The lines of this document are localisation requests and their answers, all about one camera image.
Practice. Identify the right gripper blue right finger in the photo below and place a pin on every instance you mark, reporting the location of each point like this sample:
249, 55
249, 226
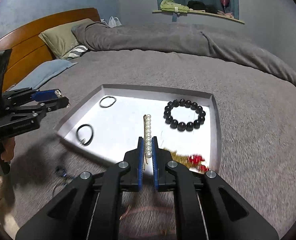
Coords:
206, 206

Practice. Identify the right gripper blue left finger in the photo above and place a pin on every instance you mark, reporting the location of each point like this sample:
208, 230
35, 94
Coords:
89, 206

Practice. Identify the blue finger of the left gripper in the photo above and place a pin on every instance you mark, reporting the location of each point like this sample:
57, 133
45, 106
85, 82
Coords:
22, 96
46, 106

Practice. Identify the red and gold hair ornament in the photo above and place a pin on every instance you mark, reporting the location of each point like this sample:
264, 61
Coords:
190, 161

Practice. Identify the thin silver bangle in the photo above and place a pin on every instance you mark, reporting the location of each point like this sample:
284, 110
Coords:
107, 101

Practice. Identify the person's left hand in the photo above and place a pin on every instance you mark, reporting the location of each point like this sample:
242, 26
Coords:
9, 145

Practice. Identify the light blue blanket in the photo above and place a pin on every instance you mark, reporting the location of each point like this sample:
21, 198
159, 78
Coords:
43, 73

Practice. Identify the wooden headboard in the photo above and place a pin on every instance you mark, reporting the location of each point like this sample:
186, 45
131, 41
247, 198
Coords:
28, 50

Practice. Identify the striped grey pillow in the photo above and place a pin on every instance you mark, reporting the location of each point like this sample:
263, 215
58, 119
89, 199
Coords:
76, 52

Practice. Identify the grey shallow cardboard box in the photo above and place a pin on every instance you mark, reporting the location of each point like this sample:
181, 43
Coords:
105, 134

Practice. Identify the olive green pillow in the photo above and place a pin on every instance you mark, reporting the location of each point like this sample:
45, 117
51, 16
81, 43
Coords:
60, 40

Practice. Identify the grey duvet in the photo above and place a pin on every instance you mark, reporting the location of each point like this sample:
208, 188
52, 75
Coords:
192, 39

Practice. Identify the white plastic bag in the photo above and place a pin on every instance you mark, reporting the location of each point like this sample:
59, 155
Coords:
113, 22

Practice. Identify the grey bed sheet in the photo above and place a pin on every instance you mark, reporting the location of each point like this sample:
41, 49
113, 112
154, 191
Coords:
257, 114

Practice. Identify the green folded cloth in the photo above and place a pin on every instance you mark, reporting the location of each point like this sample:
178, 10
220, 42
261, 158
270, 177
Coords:
171, 6

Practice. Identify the black cloth on sill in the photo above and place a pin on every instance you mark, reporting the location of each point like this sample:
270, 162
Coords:
200, 6

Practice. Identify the wooden window sill shelf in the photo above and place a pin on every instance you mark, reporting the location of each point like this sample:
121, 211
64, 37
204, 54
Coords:
200, 13

